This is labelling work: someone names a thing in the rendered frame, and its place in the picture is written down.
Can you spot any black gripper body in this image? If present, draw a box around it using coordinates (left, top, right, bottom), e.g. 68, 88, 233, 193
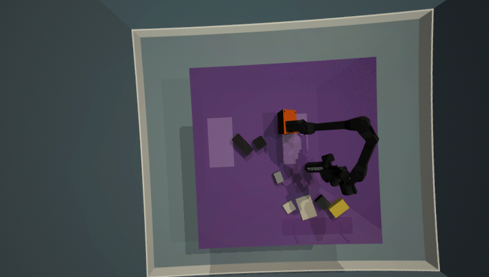
322, 154, 341, 187

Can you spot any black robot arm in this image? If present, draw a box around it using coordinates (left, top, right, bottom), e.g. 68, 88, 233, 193
285, 116, 379, 196

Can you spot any yellow rectangular block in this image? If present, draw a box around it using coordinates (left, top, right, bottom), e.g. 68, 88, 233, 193
327, 197, 349, 218

